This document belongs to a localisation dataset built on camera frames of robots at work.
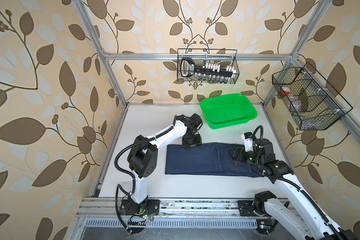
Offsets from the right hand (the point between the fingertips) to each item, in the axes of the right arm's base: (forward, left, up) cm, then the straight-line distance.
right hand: (234, 152), depth 79 cm
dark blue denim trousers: (+3, +12, -13) cm, 18 cm away
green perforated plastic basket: (+42, -9, -12) cm, 45 cm away
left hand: (+5, +18, -3) cm, 19 cm away
